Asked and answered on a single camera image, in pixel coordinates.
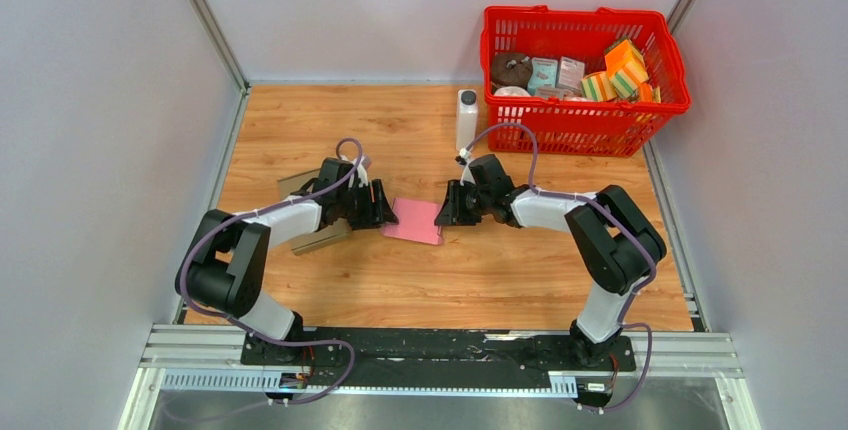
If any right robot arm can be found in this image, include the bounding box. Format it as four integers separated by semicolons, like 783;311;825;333
434;150;667;369

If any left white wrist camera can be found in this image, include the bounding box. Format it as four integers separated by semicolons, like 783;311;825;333
348;155;371;189

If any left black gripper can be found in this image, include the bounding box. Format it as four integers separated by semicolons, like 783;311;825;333
336;179;399;231

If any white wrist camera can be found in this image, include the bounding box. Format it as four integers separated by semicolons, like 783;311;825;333
455;147;476;185
348;155;371;189

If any teal small box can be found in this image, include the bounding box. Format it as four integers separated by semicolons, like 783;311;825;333
526;57;559;96

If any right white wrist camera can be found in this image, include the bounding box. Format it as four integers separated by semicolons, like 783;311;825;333
455;147;476;185

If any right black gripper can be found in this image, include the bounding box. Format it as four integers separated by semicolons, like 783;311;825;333
435;180;493;227

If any aluminium frame rail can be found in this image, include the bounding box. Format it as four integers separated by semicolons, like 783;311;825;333
119;324;761;429

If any grey pink small box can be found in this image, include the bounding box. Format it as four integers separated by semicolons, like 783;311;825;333
556;57;585;94

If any pink paper box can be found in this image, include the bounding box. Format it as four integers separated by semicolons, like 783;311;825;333
380;198;443;246

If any white bottle black cap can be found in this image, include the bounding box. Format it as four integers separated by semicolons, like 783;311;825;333
455;89;479;151

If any red plastic basket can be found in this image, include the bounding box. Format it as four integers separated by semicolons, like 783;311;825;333
479;5;691;157

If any brown cardboard box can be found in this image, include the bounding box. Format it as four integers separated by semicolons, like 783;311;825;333
277;168;352;256

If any brown round item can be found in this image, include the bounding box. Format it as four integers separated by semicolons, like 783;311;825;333
489;52;533;91

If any white round lid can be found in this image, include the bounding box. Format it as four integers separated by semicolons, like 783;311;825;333
494;86;531;98

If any striped sponge pack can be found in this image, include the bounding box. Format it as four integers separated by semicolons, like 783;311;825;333
581;71;618;102

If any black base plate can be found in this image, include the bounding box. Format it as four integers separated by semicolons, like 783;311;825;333
239;326;637;392

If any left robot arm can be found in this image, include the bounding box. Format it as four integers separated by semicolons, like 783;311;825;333
175;157;399;365

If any orange green sponge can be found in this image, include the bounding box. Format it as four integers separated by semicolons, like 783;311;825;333
604;37;650;99

